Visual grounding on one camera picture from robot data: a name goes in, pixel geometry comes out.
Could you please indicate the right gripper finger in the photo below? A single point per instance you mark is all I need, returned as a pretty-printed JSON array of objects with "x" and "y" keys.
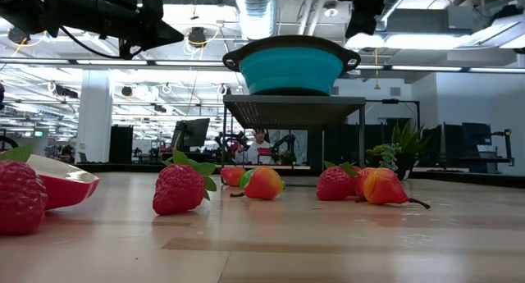
[{"x": 359, "y": 22}]

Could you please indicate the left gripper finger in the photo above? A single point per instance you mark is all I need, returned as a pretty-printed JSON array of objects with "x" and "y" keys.
[
  {"x": 162, "y": 32},
  {"x": 160, "y": 41}
]

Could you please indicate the blue collapsible colander grey rim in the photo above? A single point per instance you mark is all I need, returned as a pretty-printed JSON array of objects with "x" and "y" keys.
[{"x": 291, "y": 69}]

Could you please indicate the red toy strawberry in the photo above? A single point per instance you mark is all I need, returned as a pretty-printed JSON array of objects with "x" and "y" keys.
[
  {"x": 334, "y": 184},
  {"x": 356, "y": 169},
  {"x": 178, "y": 190},
  {"x": 20, "y": 197}
]

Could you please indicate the orange toy peach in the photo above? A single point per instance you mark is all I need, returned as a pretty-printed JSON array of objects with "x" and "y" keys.
[
  {"x": 264, "y": 184},
  {"x": 361, "y": 182}
]

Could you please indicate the orange toy pear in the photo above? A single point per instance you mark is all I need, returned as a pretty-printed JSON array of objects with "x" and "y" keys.
[
  {"x": 383, "y": 188},
  {"x": 233, "y": 176}
]

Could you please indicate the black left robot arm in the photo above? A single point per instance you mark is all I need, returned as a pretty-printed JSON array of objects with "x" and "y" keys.
[{"x": 82, "y": 12}]

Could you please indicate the overhead light bar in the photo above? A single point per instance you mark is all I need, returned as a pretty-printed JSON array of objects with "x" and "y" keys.
[{"x": 184, "y": 62}]

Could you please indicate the black overhead mounted device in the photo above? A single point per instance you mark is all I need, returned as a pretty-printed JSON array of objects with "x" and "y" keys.
[{"x": 197, "y": 37}]

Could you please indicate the black computer monitor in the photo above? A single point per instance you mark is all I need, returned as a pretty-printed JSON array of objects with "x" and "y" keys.
[{"x": 196, "y": 131}]

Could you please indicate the white building column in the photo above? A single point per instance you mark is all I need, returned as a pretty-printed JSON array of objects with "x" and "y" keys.
[{"x": 94, "y": 119}]

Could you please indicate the black cabinet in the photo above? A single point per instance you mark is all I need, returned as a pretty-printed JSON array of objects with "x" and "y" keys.
[{"x": 121, "y": 145}]

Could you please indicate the grey perforated metal stand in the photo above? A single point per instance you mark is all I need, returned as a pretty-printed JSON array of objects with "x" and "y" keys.
[{"x": 291, "y": 112}]

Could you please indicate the spiky green potted plant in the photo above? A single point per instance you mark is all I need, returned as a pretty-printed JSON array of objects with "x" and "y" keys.
[{"x": 406, "y": 141}]

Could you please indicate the person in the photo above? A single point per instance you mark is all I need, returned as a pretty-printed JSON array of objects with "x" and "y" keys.
[{"x": 259, "y": 149}]

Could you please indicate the black desk with monitors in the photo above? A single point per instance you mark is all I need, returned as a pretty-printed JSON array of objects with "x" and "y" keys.
[{"x": 476, "y": 133}]

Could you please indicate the red toy apple half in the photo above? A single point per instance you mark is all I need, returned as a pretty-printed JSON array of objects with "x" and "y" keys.
[{"x": 65, "y": 193}]

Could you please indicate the silver ribbed air duct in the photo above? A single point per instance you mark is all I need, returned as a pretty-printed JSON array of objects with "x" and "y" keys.
[
  {"x": 258, "y": 12},
  {"x": 395, "y": 0}
]

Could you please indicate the thin black metal frame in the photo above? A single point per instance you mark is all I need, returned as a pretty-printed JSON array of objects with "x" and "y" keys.
[{"x": 389, "y": 101}]

